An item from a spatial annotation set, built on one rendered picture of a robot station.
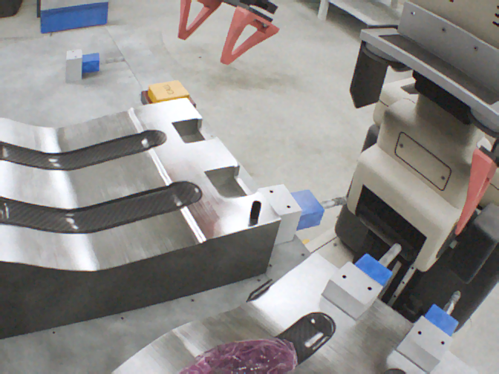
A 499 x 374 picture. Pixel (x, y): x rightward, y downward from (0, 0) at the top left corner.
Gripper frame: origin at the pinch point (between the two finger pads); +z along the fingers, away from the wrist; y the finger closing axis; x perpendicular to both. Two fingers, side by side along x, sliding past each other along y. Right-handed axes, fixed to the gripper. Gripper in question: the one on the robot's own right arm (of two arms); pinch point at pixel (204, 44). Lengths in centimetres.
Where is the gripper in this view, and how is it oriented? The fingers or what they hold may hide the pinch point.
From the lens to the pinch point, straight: 58.1
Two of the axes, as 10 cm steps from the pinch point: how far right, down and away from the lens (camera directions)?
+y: 6.4, 5.6, -5.2
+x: 6.0, 0.5, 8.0
